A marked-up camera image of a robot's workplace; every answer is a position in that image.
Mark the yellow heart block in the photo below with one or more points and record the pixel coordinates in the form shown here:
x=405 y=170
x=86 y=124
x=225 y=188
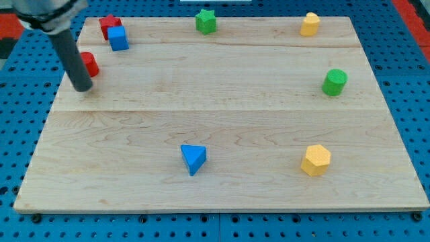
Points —
x=310 y=25

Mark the red star block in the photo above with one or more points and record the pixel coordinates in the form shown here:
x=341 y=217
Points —
x=107 y=22

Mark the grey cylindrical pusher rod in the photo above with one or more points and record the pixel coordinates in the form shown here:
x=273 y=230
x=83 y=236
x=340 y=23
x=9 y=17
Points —
x=70 y=57

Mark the blue triangle block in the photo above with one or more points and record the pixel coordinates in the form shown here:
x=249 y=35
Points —
x=194 y=157

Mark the yellow hexagon block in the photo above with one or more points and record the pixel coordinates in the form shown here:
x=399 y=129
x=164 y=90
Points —
x=316 y=160

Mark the green star block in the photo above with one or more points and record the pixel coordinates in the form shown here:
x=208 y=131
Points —
x=206 y=21

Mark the red cylinder block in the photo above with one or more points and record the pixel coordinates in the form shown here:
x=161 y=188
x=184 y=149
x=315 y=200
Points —
x=90 y=63

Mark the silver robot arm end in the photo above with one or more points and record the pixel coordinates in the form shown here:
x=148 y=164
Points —
x=48 y=16

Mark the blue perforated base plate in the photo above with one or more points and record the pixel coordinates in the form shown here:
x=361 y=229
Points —
x=398 y=53

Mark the blue cube block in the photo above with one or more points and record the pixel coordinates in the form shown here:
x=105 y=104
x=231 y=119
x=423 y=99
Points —
x=117 y=38

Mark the green cylinder block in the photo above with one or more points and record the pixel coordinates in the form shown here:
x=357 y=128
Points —
x=334 y=82

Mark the light wooden board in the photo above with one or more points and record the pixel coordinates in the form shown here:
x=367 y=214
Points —
x=251 y=93

